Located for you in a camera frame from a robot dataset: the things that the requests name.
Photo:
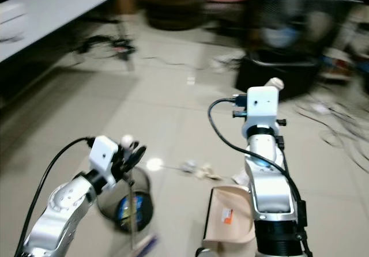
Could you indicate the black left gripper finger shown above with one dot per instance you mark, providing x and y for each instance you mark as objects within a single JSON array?
[
  {"x": 125, "y": 151},
  {"x": 140, "y": 153}
]

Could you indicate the thin broom with purple bristles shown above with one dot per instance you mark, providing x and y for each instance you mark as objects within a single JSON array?
[{"x": 127, "y": 139}]

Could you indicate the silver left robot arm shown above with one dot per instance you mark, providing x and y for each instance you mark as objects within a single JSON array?
[{"x": 60, "y": 208}]

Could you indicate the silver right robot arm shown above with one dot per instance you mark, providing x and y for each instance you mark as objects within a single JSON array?
[{"x": 271, "y": 193}]

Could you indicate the small white floor litter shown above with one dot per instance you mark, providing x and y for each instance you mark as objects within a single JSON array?
[{"x": 196, "y": 169}]

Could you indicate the black floor fan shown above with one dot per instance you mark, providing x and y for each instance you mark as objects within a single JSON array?
[{"x": 279, "y": 70}]

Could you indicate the round black bin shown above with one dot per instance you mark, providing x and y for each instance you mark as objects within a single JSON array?
[{"x": 121, "y": 210}]

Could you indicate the white paper scrap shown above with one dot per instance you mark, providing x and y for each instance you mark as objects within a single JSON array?
[{"x": 239, "y": 177}]

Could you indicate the crumpled white paper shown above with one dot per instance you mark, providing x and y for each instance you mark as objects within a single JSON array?
[{"x": 225, "y": 64}]

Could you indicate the round brown pouf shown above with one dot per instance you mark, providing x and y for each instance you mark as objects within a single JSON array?
[{"x": 172, "y": 9}]

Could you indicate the white table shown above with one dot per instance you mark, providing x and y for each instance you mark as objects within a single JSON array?
[{"x": 57, "y": 15}]

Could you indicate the white box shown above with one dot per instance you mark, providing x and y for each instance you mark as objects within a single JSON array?
[{"x": 11, "y": 22}]

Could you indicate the colourful packaging pile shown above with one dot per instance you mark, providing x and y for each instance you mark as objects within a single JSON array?
[{"x": 337, "y": 62}]

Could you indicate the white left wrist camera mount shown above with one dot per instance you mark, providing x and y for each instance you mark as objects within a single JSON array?
[{"x": 102, "y": 153}]

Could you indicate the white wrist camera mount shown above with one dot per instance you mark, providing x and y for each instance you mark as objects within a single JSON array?
[
  {"x": 102, "y": 153},
  {"x": 260, "y": 110}
]

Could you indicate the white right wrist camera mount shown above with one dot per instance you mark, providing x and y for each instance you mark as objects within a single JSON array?
[{"x": 260, "y": 110}]

